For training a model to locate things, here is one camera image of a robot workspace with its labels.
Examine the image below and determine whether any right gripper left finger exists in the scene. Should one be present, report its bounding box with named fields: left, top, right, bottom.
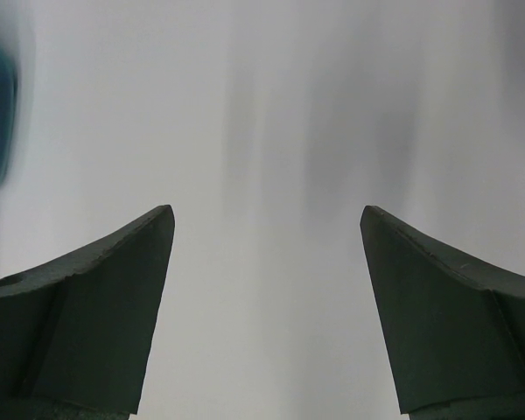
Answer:
left=0, top=205, right=175, bottom=419

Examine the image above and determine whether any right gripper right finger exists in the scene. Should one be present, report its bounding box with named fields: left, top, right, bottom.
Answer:
left=360, top=206, right=525, bottom=419

